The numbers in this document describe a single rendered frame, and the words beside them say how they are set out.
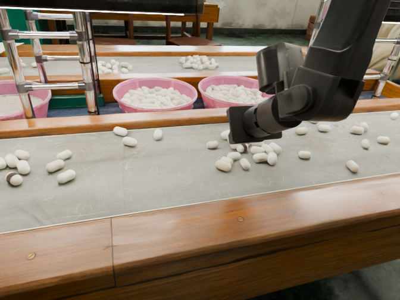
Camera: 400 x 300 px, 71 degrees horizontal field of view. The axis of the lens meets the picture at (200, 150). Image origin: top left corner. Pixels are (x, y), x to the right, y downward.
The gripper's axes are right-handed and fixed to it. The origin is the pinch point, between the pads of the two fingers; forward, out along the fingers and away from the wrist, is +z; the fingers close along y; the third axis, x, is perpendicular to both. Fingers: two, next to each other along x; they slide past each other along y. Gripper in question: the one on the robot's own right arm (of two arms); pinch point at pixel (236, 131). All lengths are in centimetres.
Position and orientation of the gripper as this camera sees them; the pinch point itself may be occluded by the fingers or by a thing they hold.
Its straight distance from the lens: 60.8
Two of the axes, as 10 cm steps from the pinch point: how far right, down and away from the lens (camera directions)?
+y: -9.6, 0.9, -2.8
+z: -2.7, 1.0, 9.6
